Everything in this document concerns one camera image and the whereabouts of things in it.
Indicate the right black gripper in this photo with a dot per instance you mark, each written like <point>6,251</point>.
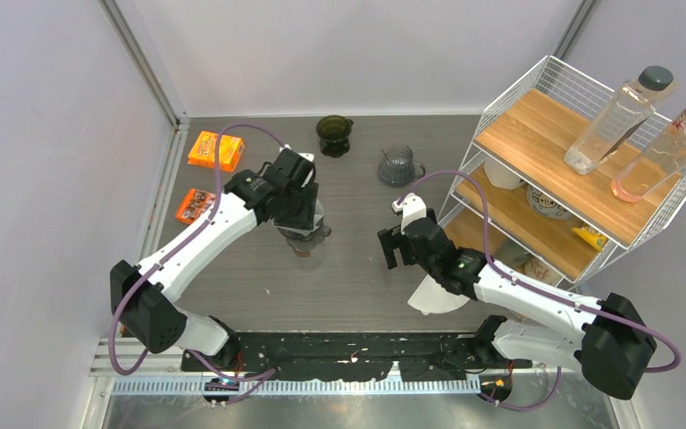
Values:
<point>392,239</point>

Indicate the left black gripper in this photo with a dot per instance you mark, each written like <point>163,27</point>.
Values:
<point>306,219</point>

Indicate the grey glass dripper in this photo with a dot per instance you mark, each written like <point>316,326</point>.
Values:
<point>305,239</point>

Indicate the glass carafe with leather collar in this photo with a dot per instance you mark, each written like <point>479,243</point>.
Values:
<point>307,260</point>

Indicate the white paper coffee filter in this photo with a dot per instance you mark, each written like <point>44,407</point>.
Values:
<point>318,214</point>

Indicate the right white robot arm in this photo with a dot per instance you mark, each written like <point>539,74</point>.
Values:
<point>603,339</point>

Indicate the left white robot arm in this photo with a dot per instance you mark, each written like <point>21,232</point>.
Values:
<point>144,295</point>

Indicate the dark green glass dripper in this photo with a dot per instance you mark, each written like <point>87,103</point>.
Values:
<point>333,132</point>

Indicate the grey glass pitcher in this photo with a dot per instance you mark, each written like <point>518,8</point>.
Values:
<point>398,168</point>

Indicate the orange razor box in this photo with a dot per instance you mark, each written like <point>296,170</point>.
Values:
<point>195,203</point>

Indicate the orange box upper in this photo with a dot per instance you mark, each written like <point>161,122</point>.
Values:
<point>207,150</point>

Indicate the grey green cylinder lower shelf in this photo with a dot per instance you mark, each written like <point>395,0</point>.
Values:
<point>512,255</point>

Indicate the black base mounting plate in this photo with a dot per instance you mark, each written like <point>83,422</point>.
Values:
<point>362,356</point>

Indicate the white ceramic cup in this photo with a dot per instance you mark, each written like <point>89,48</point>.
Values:
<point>500,176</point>

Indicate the patterned ceramic bowl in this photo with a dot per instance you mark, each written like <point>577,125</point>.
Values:
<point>543,205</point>

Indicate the yellow snack packet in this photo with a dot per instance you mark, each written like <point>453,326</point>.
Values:
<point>591,236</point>

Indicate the clear bottle grey cap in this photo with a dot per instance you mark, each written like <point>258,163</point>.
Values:
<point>627,109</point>

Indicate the pink liquid bottle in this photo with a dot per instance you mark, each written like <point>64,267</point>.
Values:
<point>665,156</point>

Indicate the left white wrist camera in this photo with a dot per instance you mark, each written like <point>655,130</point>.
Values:
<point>307,156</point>

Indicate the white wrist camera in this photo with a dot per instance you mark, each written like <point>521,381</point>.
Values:
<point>410,208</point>
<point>307,156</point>

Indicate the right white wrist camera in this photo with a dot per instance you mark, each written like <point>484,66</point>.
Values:
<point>410,208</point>

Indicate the white wire wooden shelf rack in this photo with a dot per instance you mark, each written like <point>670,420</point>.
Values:
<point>528,128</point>

